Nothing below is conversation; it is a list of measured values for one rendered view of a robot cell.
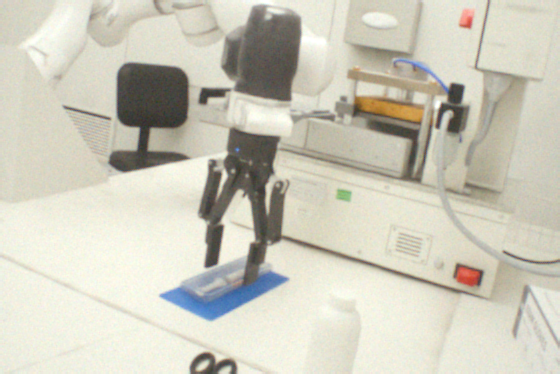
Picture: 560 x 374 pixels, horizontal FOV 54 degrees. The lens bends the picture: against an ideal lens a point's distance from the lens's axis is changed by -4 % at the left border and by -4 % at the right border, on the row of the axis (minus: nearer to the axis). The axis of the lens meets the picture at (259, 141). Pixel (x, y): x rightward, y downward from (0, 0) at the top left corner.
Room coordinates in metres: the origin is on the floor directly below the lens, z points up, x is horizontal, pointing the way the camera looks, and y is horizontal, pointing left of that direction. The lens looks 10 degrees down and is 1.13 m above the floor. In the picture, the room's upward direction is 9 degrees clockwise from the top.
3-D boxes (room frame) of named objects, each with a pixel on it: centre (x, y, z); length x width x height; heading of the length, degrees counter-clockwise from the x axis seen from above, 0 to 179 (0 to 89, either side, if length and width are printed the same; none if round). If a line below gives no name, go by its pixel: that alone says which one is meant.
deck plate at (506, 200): (1.17, -0.32, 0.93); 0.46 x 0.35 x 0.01; 64
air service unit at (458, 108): (0.93, -0.30, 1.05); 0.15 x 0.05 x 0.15; 154
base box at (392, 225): (1.17, -0.27, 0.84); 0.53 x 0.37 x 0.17; 64
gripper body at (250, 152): (0.83, 0.01, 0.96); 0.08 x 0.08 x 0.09
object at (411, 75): (1.15, -0.31, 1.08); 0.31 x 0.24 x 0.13; 154
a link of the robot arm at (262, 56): (0.88, 0.02, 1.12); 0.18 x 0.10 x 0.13; 14
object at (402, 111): (1.18, -0.28, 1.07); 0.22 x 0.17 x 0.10; 154
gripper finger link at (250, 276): (0.82, -0.02, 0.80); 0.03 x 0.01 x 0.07; 148
